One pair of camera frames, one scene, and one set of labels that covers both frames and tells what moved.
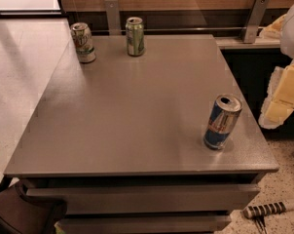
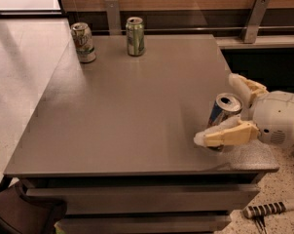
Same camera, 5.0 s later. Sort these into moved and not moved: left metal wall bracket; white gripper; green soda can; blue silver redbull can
Moved: white gripper
Not moved: blue silver redbull can; green soda can; left metal wall bracket
